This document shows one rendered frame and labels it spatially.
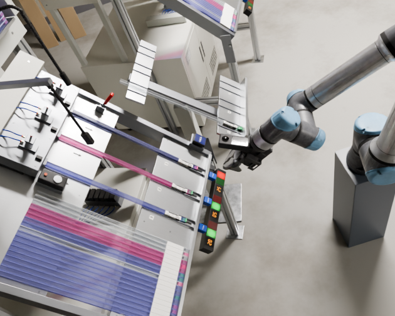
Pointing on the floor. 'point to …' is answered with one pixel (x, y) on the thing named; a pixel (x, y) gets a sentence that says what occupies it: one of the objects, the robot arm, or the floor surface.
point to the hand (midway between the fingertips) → (223, 165)
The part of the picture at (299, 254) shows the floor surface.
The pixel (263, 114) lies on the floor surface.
